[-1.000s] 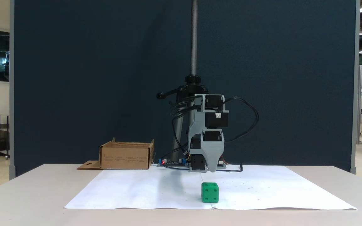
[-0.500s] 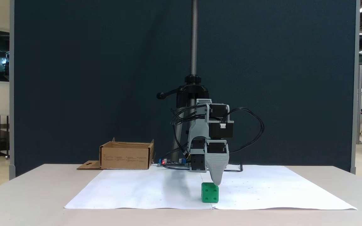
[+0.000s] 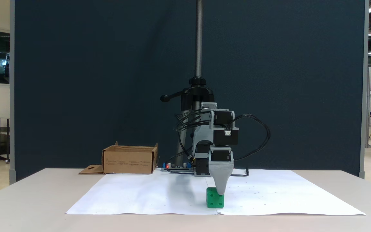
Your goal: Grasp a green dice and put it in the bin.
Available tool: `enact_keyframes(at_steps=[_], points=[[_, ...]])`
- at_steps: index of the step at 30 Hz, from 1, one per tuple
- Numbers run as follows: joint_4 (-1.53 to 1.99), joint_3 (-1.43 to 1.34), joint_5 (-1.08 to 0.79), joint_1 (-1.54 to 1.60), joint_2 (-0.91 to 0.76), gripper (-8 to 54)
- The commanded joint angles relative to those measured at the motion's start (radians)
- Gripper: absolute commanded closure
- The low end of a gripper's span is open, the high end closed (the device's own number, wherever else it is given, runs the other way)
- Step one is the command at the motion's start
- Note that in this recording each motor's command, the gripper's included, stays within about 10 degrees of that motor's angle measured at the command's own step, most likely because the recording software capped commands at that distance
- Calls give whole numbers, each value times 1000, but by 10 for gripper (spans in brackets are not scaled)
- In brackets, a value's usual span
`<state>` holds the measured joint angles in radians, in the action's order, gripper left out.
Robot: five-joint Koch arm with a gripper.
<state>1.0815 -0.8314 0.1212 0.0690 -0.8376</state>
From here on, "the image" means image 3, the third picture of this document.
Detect grey static gripper jaw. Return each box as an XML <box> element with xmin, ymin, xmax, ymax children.
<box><xmin>209</xmin><ymin>161</ymin><xmax>234</xmax><ymax>196</ymax></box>

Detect green dice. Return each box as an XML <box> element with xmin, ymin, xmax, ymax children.
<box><xmin>206</xmin><ymin>188</ymin><xmax>224</xmax><ymax>208</ymax></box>

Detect circuit board with blue parts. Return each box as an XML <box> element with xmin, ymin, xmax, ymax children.
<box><xmin>161</xmin><ymin>162</ymin><xmax>193</xmax><ymax>172</ymax></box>

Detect white paper sheet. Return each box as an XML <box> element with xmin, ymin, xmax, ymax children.
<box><xmin>206</xmin><ymin>169</ymin><xmax>366</xmax><ymax>216</ymax></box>
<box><xmin>66</xmin><ymin>169</ymin><xmax>218</xmax><ymax>215</ymax></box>

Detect brown cardboard box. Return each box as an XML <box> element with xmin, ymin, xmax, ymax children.
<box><xmin>79</xmin><ymin>141</ymin><xmax>158</xmax><ymax>175</ymax></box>

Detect black tripod with metal pole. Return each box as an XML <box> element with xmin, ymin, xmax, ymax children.
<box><xmin>160</xmin><ymin>0</ymin><xmax>218</xmax><ymax>168</ymax></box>

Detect dark blue partition panel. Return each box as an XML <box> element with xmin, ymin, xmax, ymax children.
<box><xmin>10</xmin><ymin>0</ymin><xmax>369</xmax><ymax>186</ymax></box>

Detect black metal cart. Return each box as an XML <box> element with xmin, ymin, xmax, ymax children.
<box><xmin>0</xmin><ymin>118</ymin><xmax>10</xmax><ymax>163</ymax></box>

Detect black cable on table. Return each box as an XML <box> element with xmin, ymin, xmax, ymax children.
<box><xmin>231</xmin><ymin>167</ymin><xmax>250</xmax><ymax>177</ymax></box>

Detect looped black arm cable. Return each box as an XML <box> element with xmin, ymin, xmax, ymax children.
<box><xmin>174</xmin><ymin>110</ymin><xmax>212</xmax><ymax>161</ymax></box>

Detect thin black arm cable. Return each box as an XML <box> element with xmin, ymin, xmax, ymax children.
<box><xmin>226</xmin><ymin>114</ymin><xmax>271</xmax><ymax>161</ymax></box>

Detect framed wall window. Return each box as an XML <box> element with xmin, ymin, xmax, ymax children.
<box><xmin>0</xmin><ymin>27</ymin><xmax>10</xmax><ymax>87</ymax></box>

